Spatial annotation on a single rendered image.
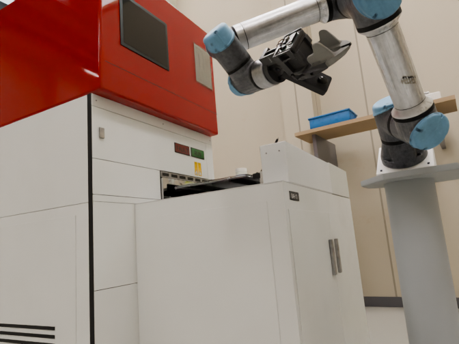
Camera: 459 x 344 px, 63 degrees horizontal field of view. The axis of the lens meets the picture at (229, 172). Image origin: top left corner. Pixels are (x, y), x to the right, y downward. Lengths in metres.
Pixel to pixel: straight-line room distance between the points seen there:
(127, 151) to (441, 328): 1.24
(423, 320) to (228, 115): 3.32
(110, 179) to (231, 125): 2.91
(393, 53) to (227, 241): 0.74
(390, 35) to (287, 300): 0.79
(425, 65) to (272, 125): 1.48
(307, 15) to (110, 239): 0.98
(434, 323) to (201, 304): 0.74
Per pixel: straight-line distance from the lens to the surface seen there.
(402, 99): 1.18
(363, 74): 3.77
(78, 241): 1.43
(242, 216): 1.23
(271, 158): 1.27
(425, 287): 1.37
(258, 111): 4.08
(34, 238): 1.63
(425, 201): 1.37
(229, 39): 0.97
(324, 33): 0.84
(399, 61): 1.13
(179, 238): 1.36
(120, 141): 1.52
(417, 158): 1.39
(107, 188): 1.43
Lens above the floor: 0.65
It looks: 10 degrees up
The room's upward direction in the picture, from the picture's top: 5 degrees counter-clockwise
